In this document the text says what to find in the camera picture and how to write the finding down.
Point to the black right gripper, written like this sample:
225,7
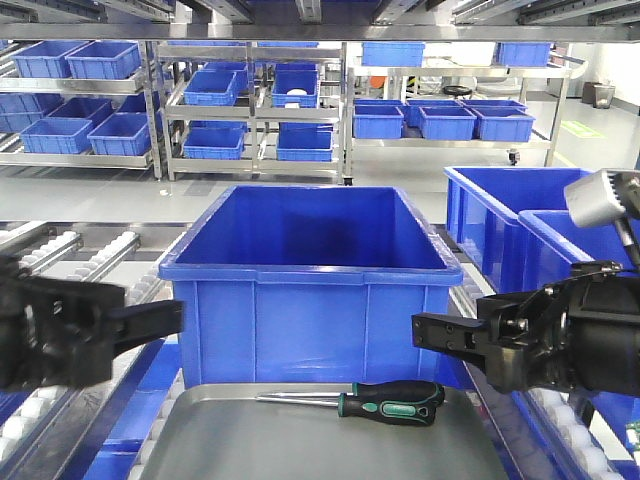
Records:
581,333

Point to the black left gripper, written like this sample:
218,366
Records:
66,333

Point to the cross screwdriver green black handle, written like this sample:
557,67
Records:
419,412

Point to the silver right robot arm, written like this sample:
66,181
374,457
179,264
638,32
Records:
606,197

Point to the stainless steel tray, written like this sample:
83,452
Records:
221,431

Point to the blue bin behind tray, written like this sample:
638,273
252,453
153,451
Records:
301,284

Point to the blue bin right front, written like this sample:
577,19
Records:
553,244

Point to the blue bin right rear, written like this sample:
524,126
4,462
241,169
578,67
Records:
483,206

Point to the steel shelving rack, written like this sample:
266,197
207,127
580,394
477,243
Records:
254,109

